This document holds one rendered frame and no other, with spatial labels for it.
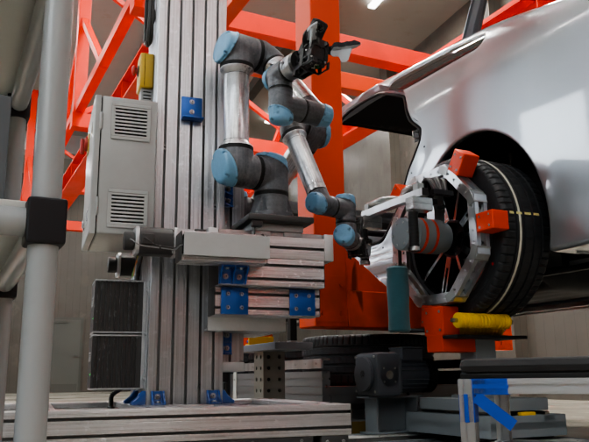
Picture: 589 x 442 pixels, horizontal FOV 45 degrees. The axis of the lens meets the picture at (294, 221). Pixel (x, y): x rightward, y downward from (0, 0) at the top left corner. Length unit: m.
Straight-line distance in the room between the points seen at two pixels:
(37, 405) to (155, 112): 1.86
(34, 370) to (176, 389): 1.70
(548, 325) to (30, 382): 9.73
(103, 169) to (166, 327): 0.55
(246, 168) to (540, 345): 8.40
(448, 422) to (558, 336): 7.35
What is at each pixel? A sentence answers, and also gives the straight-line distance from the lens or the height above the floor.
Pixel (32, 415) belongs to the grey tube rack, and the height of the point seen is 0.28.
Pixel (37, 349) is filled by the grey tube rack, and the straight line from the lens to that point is 0.68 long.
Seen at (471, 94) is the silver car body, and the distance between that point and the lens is 3.15.
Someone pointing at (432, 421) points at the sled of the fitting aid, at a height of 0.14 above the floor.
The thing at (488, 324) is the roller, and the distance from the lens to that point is 2.79.
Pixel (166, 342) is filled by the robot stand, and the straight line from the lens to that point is 2.36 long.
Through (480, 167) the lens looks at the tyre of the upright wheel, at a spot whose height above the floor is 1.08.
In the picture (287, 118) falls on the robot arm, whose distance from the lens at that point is 2.13.
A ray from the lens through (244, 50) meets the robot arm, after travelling 2.44.
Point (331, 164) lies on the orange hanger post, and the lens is 3.20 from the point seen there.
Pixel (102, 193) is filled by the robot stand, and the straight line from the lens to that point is 2.36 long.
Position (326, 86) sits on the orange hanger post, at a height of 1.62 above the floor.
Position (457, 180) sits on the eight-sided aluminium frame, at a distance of 2.76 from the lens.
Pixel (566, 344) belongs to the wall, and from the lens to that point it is 9.99.
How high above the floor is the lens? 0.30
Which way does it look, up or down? 13 degrees up
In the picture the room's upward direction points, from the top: 1 degrees counter-clockwise
